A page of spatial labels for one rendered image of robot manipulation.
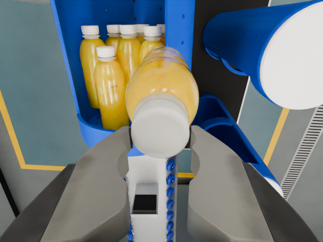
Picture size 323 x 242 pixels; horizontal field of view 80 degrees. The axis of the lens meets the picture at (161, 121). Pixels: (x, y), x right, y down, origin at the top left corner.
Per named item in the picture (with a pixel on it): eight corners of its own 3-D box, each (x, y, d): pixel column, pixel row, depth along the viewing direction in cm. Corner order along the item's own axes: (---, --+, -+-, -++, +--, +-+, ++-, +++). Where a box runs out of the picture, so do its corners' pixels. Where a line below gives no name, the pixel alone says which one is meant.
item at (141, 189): (136, 187, 88) (131, 218, 74) (135, 180, 86) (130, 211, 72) (158, 187, 87) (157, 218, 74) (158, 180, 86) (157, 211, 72)
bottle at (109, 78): (100, 124, 53) (87, 53, 44) (125, 118, 56) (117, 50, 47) (106, 136, 48) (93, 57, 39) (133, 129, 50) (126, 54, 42)
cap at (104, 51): (95, 54, 44) (94, 46, 43) (112, 53, 46) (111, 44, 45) (99, 56, 41) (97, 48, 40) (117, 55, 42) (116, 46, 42)
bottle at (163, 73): (193, 54, 29) (229, 95, 13) (177, 96, 32) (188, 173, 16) (148, 38, 28) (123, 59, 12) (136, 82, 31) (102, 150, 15)
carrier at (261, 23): (199, 18, 125) (204, 62, 138) (258, 14, 47) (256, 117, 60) (245, 7, 122) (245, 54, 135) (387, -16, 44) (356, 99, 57)
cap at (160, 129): (196, 107, 13) (200, 119, 12) (176, 151, 15) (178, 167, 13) (142, 90, 13) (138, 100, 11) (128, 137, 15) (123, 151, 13)
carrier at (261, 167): (230, 106, 153) (203, 86, 146) (298, 196, 75) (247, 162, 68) (206, 132, 164) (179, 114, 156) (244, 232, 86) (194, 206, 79)
